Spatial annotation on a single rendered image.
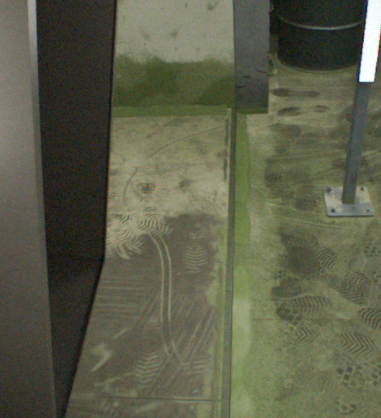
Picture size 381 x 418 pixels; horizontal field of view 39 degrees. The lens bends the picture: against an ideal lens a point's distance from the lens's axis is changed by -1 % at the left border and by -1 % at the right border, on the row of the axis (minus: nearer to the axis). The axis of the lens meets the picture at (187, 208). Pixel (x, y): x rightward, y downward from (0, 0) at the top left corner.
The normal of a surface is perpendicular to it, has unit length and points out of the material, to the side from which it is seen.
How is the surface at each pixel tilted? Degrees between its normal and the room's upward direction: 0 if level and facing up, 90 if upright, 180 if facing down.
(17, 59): 90
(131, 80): 90
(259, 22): 90
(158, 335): 0
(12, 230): 90
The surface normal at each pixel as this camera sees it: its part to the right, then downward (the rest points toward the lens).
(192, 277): -0.07, -0.77
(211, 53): -0.08, 0.64
